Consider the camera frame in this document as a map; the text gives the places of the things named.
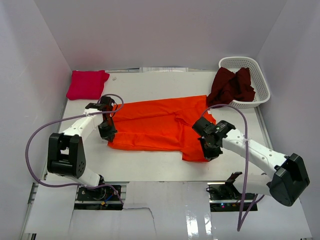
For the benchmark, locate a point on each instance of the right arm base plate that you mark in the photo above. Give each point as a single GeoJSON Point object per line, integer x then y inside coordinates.
{"type": "Point", "coordinates": [225, 190]}

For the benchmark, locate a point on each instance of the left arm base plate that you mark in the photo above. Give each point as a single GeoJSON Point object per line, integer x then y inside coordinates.
{"type": "Point", "coordinates": [99, 194]}

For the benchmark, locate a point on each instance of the dark red t shirt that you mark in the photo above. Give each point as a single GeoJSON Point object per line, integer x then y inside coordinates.
{"type": "Point", "coordinates": [228, 86]}

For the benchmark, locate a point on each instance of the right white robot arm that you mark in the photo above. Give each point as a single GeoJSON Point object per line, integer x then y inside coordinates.
{"type": "Point", "coordinates": [284, 176]}

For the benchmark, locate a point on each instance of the orange t shirt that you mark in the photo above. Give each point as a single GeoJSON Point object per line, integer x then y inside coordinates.
{"type": "Point", "coordinates": [161, 125]}

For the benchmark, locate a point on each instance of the folded pink t shirt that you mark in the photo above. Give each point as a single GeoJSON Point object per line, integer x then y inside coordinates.
{"type": "Point", "coordinates": [87, 85]}

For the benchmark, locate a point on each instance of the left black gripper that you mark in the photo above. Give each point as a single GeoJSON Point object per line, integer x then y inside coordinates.
{"type": "Point", "coordinates": [106, 135]}

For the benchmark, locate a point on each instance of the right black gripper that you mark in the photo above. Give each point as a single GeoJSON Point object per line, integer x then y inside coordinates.
{"type": "Point", "coordinates": [209, 156]}

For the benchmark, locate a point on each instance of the white plastic basket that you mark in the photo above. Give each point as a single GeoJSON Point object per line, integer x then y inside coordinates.
{"type": "Point", "coordinates": [258, 82]}

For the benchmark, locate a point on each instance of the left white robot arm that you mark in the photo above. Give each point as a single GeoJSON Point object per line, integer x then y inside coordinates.
{"type": "Point", "coordinates": [66, 153]}

